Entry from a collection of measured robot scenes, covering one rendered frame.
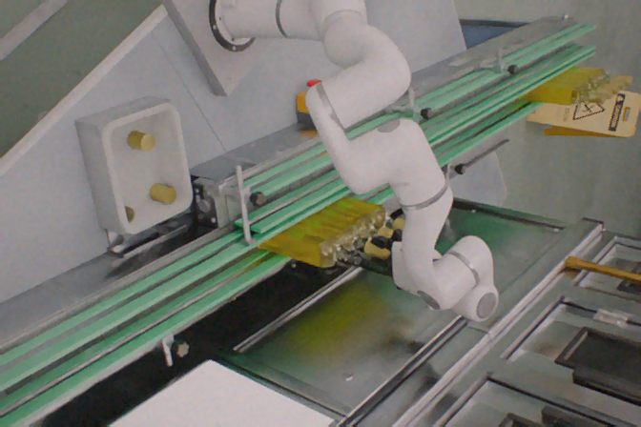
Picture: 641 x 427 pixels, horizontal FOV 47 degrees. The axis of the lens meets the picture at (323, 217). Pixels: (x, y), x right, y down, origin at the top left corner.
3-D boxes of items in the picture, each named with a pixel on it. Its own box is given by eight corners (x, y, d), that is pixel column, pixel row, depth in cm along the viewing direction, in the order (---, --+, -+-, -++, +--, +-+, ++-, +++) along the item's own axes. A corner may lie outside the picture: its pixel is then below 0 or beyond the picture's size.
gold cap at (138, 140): (125, 133, 145) (138, 136, 142) (139, 128, 147) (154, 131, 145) (129, 151, 146) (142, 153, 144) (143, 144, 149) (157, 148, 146)
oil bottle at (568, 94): (516, 99, 248) (600, 110, 231) (517, 83, 246) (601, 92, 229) (524, 95, 252) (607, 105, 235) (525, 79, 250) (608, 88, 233)
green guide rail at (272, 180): (229, 193, 154) (257, 200, 149) (229, 189, 154) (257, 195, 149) (575, 26, 272) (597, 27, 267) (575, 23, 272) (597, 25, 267)
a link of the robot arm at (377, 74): (300, 38, 126) (307, 63, 113) (373, -1, 124) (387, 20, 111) (338, 106, 132) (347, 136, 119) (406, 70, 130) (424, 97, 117)
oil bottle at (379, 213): (307, 219, 176) (381, 239, 163) (305, 197, 174) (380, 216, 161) (322, 210, 180) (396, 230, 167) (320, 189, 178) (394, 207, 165)
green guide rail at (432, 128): (234, 225, 157) (261, 233, 152) (234, 221, 157) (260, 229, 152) (574, 46, 275) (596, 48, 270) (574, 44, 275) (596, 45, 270)
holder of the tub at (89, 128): (105, 251, 150) (128, 260, 145) (74, 119, 138) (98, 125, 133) (171, 219, 161) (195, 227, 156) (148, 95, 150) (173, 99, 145)
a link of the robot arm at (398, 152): (429, 149, 131) (353, 187, 133) (378, 44, 121) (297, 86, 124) (451, 189, 116) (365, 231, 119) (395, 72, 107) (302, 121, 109)
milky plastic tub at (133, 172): (99, 229, 147) (126, 238, 142) (73, 119, 138) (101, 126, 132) (168, 197, 159) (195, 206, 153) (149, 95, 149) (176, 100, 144)
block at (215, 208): (196, 223, 158) (217, 231, 154) (188, 182, 154) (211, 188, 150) (208, 216, 160) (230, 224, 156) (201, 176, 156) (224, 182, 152)
